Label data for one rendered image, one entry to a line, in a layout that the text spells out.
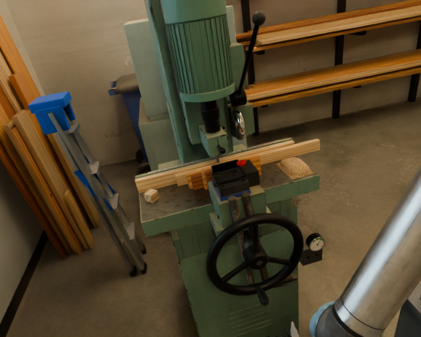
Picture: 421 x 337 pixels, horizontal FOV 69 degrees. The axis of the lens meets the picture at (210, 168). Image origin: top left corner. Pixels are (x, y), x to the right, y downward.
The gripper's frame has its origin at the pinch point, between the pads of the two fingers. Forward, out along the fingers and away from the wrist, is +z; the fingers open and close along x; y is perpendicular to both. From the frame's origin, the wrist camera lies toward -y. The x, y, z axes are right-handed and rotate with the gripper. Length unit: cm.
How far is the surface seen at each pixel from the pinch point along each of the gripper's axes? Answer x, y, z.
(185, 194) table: 9.7, 33.4, 32.5
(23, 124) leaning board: 88, 77, 130
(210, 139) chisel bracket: -2, 50, 29
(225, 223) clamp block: 1.1, 26.0, 15.7
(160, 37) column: 5, 86, 40
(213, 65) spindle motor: -6, 70, 18
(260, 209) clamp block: -9.8, 27.5, 15.1
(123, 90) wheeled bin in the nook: 31, 95, 194
